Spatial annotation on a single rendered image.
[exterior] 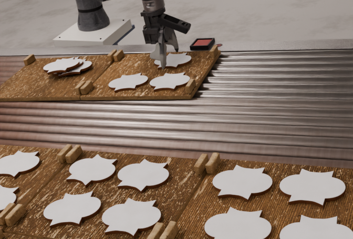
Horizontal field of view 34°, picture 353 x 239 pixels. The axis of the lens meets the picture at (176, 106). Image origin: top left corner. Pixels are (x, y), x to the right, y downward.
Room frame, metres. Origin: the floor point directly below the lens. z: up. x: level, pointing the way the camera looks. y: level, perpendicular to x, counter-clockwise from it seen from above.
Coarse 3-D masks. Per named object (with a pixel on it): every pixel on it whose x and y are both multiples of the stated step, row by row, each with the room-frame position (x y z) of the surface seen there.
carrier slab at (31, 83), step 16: (32, 64) 2.24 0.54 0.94; (96, 64) 2.08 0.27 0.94; (16, 80) 2.10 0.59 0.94; (32, 80) 2.06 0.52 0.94; (48, 80) 2.02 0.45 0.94; (64, 80) 1.99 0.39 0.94; (80, 80) 1.95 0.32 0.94; (0, 96) 1.97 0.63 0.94; (16, 96) 1.94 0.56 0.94; (32, 96) 1.91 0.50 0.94; (48, 96) 1.87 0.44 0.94; (64, 96) 1.84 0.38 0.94
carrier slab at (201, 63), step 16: (112, 64) 2.04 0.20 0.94; (128, 64) 2.01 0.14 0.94; (144, 64) 1.97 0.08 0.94; (192, 64) 1.87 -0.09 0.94; (208, 64) 1.84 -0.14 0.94; (96, 80) 1.92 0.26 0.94; (80, 96) 1.81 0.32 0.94; (96, 96) 1.78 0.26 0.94; (112, 96) 1.76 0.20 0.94; (128, 96) 1.73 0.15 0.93; (144, 96) 1.70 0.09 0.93; (160, 96) 1.68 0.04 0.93; (176, 96) 1.65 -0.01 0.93; (192, 96) 1.65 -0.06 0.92
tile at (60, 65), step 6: (60, 60) 2.10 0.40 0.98; (66, 60) 2.08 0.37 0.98; (72, 60) 2.07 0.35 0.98; (78, 60) 2.05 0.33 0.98; (48, 66) 2.06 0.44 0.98; (54, 66) 2.05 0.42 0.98; (60, 66) 2.03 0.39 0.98; (66, 66) 2.02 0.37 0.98; (72, 66) 2.01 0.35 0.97; (48, 72) 2.00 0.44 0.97; (54, 72) 2.01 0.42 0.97
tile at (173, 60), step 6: (174, 54) 1.98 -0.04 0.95; (180, 54) 1.96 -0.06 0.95; (186, 54) 1.96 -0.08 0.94; (156, 60) 1.96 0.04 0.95; (168, 60) 1.93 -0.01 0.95; (174, 60) 1.92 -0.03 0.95; (180, 60) 1.91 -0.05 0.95; (186, 60) 1.89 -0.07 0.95; (168, 66) 1.88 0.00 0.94; (174, 66) 1.87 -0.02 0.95
